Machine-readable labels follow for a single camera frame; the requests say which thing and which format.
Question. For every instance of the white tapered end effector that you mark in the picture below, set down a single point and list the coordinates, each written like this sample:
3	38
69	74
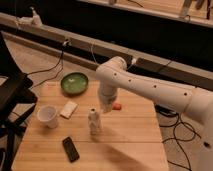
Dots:
106	104

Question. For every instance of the clear plastic bottle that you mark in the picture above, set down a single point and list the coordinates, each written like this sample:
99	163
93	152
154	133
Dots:
94	122

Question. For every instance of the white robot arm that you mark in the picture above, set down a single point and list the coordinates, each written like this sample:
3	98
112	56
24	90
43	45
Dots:
196	103

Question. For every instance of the orange carrot toy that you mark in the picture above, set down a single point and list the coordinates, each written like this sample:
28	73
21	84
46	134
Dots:
117	106

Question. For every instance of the green bowl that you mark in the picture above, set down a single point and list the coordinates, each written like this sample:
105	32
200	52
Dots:
74	83

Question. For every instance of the white sponge block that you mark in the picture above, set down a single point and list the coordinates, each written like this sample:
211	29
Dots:
68	109

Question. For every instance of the black phone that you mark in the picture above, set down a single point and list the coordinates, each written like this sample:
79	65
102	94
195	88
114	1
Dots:
70	149

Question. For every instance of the black chair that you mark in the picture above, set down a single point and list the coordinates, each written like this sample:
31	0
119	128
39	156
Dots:
15	90

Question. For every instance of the white object on ledge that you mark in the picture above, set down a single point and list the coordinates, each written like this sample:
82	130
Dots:
35	19

